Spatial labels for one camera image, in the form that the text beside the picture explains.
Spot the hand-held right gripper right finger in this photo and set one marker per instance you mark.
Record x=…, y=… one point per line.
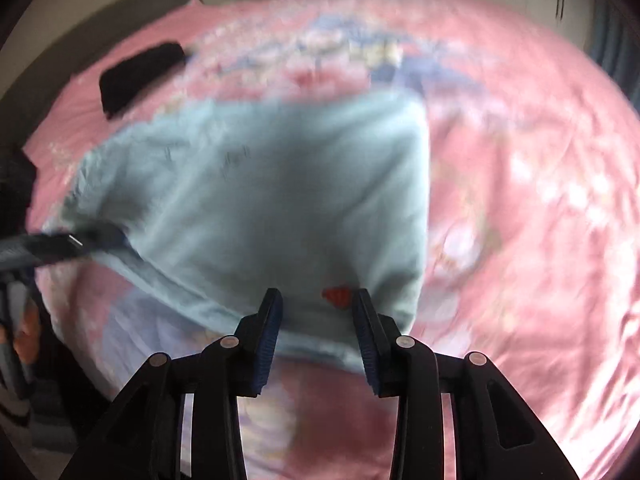
x=368, y=355

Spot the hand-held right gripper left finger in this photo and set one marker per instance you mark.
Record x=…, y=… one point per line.
x=267, y=350

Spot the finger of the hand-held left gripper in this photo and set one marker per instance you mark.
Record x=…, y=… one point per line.
x=50, y=247

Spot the light blue strawberry print pants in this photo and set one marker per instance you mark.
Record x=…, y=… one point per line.
x=275, y=200

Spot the person's left hand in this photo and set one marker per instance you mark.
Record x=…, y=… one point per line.
x=29, y=335

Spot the black folded garment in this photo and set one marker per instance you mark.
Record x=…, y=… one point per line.
x=135, y=77

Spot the grey upholstered headboard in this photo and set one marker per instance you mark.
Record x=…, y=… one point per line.
x=75, y=35

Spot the pink floral bedspread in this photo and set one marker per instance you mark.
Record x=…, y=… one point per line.
x=525, y=160

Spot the blue curtain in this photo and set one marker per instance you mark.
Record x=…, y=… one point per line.
x=615, y=45

